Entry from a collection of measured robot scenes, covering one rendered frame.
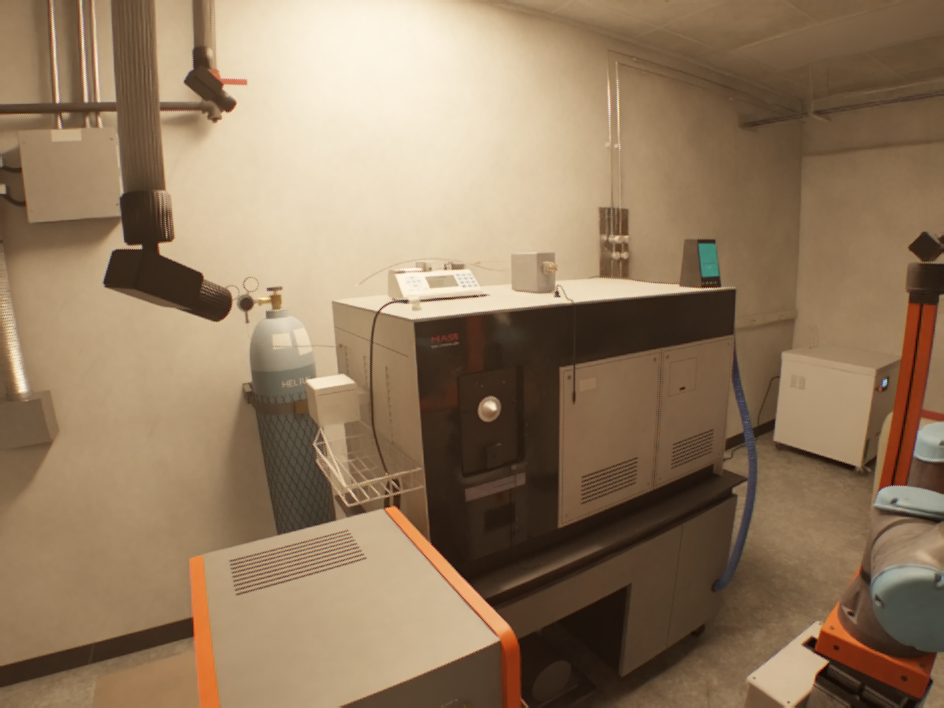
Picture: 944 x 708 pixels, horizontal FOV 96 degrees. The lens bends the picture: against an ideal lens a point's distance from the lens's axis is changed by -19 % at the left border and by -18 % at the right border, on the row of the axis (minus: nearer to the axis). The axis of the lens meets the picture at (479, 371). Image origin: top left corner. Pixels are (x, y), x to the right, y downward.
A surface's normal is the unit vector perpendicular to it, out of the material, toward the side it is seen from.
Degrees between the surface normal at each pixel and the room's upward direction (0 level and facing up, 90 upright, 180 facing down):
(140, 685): 0
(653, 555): 90
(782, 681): 0
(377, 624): 0
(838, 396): 90
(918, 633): 95
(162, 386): 90
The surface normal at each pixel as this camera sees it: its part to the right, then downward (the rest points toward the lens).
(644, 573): 0.51, 0.18
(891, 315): -0.86, 0.15
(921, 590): -0.67, 0.29
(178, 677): -0.04, -0.97
